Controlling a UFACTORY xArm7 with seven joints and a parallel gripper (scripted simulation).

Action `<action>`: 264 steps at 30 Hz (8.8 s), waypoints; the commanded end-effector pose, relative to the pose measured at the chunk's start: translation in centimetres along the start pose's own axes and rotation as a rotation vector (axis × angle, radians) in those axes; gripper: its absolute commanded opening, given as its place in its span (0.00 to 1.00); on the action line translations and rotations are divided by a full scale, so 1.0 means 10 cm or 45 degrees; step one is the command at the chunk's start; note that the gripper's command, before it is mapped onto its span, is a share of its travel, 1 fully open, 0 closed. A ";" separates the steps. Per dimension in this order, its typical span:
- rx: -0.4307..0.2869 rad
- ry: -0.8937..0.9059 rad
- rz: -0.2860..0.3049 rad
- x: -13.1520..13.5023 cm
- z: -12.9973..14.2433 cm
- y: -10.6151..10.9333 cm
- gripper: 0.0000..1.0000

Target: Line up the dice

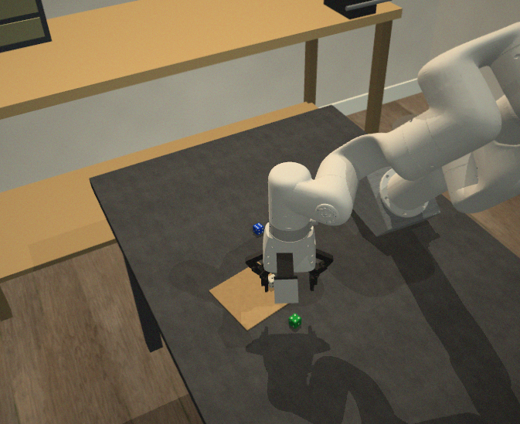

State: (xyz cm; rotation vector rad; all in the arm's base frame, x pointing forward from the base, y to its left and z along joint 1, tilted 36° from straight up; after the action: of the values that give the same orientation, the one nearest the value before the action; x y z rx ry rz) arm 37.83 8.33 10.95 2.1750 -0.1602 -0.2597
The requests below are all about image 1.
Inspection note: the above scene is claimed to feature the tan flat mat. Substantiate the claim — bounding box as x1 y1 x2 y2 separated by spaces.
209 267 288 331

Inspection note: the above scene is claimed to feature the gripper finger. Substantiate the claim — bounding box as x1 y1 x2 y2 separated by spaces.
246 250 270 292
309 249 333 291

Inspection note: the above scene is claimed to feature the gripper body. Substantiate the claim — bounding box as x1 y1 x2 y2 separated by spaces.
263 223 316 273

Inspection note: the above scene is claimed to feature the blue die with white pips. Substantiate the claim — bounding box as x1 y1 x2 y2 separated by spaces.
253 223 263 235

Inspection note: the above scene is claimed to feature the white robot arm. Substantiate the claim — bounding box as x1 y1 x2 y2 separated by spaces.
268 22 520 242

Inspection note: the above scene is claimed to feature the green die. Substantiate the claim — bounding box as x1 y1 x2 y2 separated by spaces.
289 314 301 329

